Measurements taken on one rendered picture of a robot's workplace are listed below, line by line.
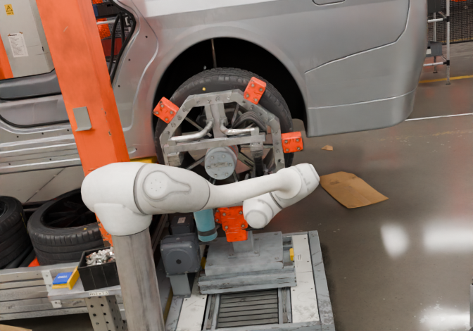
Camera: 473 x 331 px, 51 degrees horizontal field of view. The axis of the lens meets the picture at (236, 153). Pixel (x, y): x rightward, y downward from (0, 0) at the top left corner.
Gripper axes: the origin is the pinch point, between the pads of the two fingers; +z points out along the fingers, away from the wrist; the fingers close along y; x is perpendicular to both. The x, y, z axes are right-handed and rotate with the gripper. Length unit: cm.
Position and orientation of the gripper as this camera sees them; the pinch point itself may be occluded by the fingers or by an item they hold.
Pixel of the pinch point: (260, 170)
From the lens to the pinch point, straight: 205.6
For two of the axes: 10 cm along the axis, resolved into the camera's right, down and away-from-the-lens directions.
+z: 0.7, -3.6, 9.3
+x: -1.5, -9.3, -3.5
